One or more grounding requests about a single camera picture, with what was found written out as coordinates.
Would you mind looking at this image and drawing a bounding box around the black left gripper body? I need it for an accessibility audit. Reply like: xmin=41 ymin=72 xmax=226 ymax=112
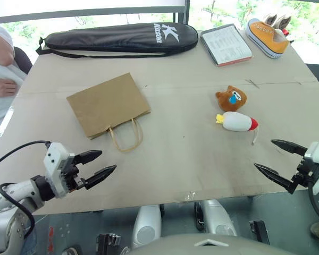
xmin=59 ymin=155 xmax=87 ymax=192

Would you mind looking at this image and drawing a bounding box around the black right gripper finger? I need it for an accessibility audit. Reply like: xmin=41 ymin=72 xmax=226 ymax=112
xmin=271 ymin=139 xmax=308 ymax=158
xmin=253 ymin=163 xmax=303 ymax=195

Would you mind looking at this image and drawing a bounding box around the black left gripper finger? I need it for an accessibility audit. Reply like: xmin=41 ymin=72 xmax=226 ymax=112
xmin=73 ymin=149 xmax=103 ymax=166
xmin=83 ymin=164 xmax=118 ymax=191

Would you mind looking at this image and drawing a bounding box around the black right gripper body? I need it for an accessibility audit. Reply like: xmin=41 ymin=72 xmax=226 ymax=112
xmin=292 ymin=156 xmax=319 ymax=188

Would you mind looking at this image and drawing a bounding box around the black racket cover bag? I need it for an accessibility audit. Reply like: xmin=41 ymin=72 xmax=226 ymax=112
xmin=35 ymin=22 xmax=199 ymax=59

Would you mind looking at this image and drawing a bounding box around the person's bare hand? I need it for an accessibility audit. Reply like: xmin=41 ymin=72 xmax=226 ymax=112
xmin=0 ymin=78 xmax=19 ymax=97

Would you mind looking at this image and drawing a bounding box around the white rocket plush toy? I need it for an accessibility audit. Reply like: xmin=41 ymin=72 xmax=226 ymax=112
xmin=215 ymin=111 xmax=259 ymax=147

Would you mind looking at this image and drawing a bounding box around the silver robot leg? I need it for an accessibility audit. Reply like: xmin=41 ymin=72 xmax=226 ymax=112
xmin=131 ymin=203 xmax=163 ymax=250
xmin=194 ymin=199 xmax=238 ymax=237

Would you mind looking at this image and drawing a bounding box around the brown bear plush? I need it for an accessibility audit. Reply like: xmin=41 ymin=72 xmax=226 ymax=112
xmin=215 ymin=85 xmax=248 ymax=113

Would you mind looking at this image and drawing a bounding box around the grey robot torso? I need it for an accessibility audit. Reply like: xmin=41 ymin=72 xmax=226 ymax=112
xmin=127 ymin=233 xmax=319 ymax=255

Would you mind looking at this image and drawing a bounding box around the yellow canvas sneaker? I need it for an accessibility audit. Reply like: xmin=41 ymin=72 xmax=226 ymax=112
xmin=245 ymin=18 xmax=291 ymax=60

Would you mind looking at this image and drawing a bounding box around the black chair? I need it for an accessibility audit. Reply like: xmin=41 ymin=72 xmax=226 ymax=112
xmin=13 ymin=46 xmax=33 ymax=75

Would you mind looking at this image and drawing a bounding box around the white printed book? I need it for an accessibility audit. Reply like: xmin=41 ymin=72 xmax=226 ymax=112
xmin=199 ymin=23 xmax=254 ymax=67

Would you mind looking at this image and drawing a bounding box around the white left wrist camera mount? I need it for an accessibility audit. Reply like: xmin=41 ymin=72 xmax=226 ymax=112
xmin=43 ymin=142 xmax=75 ymax=199

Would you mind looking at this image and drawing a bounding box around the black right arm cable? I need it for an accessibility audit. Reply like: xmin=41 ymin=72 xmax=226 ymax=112
xmin=308 ymin=181 xmax=319 ymax=230

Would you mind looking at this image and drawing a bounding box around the brown paper bag with handles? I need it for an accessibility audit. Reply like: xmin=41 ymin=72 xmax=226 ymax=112
xmin=66 ymin=72 xmax=152 ymax=153

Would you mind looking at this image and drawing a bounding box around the black metal bracket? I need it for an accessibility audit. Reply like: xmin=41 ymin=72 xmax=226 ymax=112
xmin=249 ymin=219 xmax=271 ymax=245
xmin=96 ymin=232 xmax=122 ymax=255

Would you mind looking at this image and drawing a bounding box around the grey window frame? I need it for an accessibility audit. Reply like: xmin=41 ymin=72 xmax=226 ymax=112
xmin=0 ymin=0 xmax=191 ymax=25

